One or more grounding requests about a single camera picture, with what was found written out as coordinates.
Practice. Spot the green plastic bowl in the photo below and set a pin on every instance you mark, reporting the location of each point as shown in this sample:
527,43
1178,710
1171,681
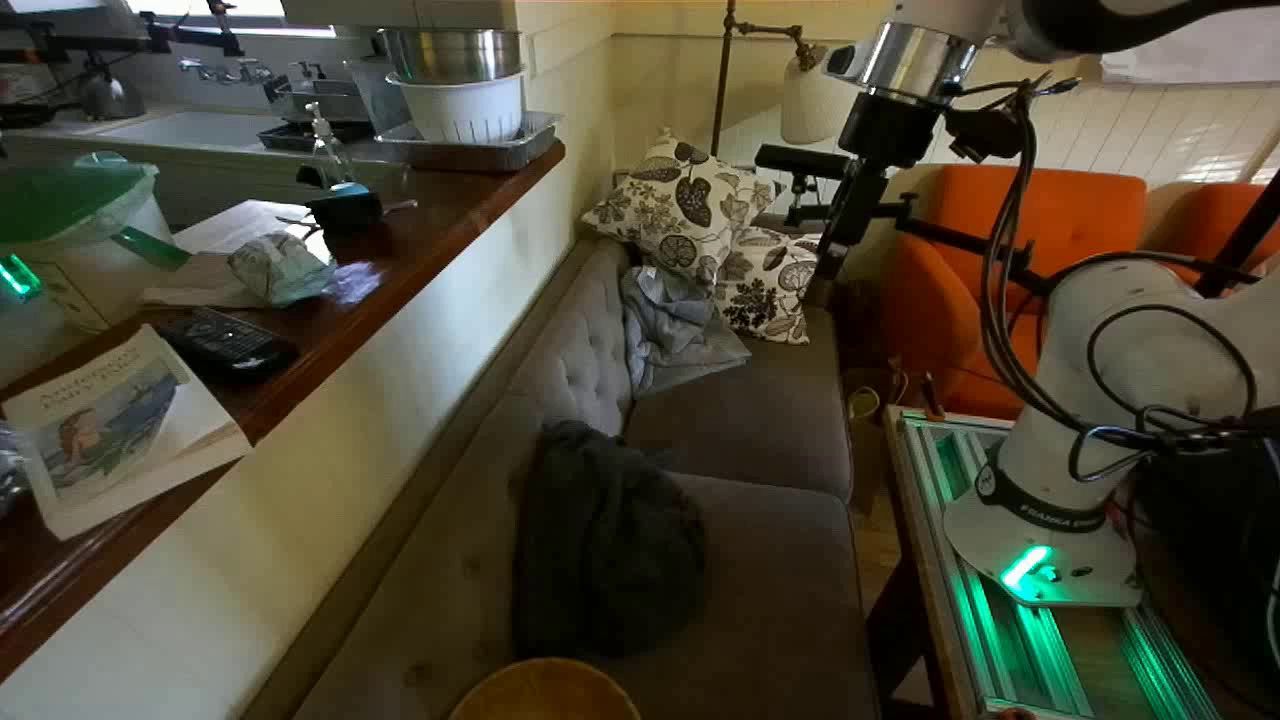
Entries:
65,197

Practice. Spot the dark small cup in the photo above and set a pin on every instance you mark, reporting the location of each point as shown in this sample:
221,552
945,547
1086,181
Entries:
351,223

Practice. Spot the dark wooden counter shelf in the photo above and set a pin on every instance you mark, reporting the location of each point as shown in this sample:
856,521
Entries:
442,223

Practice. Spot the black camera tripod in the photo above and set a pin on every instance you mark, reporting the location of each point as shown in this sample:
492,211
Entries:
800,161

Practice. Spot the orange armchair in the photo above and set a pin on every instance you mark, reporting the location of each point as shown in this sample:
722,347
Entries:
954,307

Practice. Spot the crumpled clear plastic bag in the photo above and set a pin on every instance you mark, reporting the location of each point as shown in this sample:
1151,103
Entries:
280,264

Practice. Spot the aluminium rail robot table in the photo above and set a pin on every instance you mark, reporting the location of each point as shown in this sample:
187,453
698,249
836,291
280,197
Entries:
1000,642

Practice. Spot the dark grey crumpled blanket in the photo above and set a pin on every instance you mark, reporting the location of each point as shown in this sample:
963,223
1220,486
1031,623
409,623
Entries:
605,547

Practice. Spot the white paper sheets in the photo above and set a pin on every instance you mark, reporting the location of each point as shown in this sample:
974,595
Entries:
202,254

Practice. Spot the large floral pillow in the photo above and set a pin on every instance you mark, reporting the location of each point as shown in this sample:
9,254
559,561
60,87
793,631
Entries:
683,200

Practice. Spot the floor lamp white shade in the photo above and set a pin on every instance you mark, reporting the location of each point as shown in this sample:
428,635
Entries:
810,97

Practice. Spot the metal tray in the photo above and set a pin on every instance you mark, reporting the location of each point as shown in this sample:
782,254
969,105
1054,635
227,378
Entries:
527,138

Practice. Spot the black remote control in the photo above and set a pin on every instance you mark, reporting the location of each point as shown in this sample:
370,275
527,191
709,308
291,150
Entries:
227,350

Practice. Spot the grey tufted couch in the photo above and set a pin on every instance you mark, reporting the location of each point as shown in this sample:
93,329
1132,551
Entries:
762,443

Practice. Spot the small floral pillow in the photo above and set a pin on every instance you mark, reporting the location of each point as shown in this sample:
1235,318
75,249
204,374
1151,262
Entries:
765,281

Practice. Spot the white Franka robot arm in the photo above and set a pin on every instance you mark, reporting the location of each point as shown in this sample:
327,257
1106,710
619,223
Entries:
1132,347

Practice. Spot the metal pot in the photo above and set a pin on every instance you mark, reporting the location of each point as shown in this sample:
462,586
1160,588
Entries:
449,53

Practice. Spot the light grey cloth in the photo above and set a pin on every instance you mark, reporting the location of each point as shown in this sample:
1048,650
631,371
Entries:
675,324

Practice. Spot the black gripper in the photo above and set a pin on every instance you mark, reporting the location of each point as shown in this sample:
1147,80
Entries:
885,131

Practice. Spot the wooden bowl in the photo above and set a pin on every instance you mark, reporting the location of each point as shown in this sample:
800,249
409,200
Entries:
545,692

